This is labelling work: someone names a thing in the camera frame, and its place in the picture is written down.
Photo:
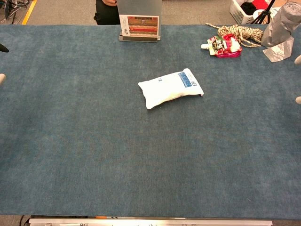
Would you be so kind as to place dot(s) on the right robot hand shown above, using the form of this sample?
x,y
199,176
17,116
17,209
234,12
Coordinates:
x,y
298,61

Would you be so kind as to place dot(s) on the blue felt table mat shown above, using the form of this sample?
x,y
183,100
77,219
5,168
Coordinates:
x,y
94,141

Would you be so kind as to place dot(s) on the white plastic laundry basket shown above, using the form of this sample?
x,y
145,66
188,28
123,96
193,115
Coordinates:
x,y
237,11

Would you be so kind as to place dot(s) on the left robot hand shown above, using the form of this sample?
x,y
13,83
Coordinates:
x,y
2,78

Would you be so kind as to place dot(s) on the person in black clothing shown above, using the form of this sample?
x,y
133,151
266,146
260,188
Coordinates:
x,y
107,14

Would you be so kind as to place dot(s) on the metal sign stand with card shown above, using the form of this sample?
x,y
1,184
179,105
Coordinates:
x,y
141,26

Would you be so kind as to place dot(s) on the aluminium profile rail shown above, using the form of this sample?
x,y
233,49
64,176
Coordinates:
x,y
141,222

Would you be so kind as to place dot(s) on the black tripod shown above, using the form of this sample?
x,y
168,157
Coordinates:
x,y
263,15

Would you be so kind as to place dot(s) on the grey plastic bag roll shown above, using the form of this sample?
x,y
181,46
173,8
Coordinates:
x,y
279,23

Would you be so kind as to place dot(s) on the red cloth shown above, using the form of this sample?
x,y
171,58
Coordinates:
x,y
261,3

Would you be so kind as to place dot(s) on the white pouch with blue label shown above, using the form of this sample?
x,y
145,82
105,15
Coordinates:
x,y
169,89

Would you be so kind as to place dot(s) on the red fruit jelly spout pouch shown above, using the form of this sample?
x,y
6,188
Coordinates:
x,y
225,46

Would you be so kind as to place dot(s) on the black cloth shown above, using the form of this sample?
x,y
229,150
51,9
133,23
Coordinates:
x,y
248,9

